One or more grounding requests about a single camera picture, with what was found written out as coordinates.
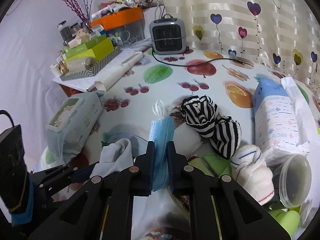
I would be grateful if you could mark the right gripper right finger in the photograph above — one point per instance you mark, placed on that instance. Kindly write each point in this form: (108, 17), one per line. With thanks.
(177, 175)

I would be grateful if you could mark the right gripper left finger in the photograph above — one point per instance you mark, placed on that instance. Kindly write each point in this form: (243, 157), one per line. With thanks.
(143, 179)

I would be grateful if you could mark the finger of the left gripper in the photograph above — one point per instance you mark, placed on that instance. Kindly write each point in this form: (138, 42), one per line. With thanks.
(62, 188)
(60, 171)

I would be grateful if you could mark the grey sock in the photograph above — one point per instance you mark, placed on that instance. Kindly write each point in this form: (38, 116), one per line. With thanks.
(114, 158)

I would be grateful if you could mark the blue face masks stack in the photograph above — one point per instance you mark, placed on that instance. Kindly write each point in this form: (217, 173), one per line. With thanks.
(161, 132)

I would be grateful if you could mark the green patterned cloth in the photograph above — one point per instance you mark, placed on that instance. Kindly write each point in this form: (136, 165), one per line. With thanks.
(210, 164)

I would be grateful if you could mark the black white striped cloth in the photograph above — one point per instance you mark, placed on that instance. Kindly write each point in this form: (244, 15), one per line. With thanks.
(200, 113)

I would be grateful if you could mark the white striped towel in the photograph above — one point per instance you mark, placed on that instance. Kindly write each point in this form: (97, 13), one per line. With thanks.
(250, 171)

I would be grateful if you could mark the wet wipes pack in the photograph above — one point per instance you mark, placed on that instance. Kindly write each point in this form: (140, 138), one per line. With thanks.
(69, 129)

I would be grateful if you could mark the rolled white paper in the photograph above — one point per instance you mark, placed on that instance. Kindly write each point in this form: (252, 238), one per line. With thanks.
(115, 73)

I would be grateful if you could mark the blue white tissue pack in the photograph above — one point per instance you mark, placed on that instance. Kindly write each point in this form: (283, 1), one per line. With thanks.
(276, 126)

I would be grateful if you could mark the green boxes in patterned tray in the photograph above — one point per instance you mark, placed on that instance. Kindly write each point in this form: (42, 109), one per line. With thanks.
(90, 62)

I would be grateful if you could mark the clear plastic round container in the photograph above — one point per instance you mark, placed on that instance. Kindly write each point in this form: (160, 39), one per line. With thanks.
(292, 182)

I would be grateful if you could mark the green lidded jar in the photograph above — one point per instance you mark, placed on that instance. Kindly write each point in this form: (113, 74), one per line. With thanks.
(289, 220)

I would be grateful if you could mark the grey portable heater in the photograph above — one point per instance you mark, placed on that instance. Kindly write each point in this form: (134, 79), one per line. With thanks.
(168, 36)

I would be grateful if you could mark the white plastic bag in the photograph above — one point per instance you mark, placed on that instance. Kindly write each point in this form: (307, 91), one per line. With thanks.
(307, 130)

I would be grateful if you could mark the orange lidded storage box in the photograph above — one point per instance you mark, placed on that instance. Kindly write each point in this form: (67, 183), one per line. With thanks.
(124, 28)

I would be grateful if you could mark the heart patterned curtain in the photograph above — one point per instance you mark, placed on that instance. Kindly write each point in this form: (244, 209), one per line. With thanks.
(283, 34)

